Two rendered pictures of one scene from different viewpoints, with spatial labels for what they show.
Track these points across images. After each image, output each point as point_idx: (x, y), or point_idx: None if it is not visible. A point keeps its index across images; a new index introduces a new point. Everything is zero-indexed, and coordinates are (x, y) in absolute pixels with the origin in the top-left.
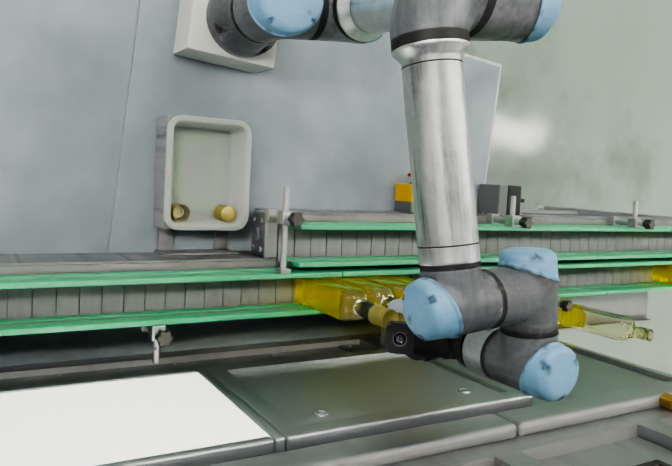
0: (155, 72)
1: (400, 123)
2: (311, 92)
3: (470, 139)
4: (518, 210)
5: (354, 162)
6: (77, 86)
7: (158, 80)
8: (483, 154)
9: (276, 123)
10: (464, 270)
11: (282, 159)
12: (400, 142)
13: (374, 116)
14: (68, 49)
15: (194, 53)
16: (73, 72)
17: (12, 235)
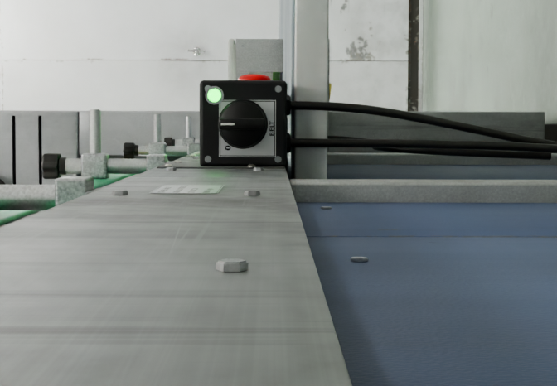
0: None
1: None
2: None
3: None
4: (200, 151)
5: (285, 69)
6: (281, 29)
7: (282, 5)
8: (291, 1)
9: (283, 27)
10: None
11: (283, 78)
12: (287, 16)
13: None
14: None
15: None
16: (281, 16)
17: None
